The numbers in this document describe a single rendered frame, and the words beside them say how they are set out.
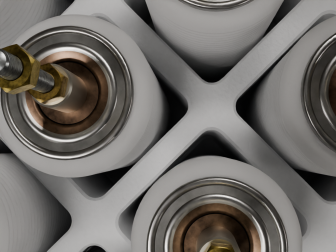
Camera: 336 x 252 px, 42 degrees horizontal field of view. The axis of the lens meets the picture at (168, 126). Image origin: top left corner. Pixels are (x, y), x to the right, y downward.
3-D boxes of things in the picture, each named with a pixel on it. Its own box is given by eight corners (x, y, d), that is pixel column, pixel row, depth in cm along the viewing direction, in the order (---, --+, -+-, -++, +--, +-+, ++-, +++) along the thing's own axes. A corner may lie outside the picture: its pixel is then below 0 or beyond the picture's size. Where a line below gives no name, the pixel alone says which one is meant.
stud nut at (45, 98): (37, 62, 22) (31, 59, 21) (70, 68, 22) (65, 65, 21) (29, 101, 22) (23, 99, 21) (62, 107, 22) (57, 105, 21)
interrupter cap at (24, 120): (19, 18, 26) (14, 14, 25) (146, 40, 25) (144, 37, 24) (-8, 146, 25) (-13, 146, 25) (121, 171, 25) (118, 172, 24)
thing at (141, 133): (83, 60, 43) (3, -4, 25) (179, 77, 43) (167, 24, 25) (64, 156, 43) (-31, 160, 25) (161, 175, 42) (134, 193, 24)
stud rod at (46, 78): (52, 78, 23) (-15, 45, 16) (70, 82, 23) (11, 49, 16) (49, 97, 23) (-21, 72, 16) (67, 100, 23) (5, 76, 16)
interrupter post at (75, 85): (53, 69, 25) (31, 57, 22) (93, 76, 25) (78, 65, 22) (44, 110, 25) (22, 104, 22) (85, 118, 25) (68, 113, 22)
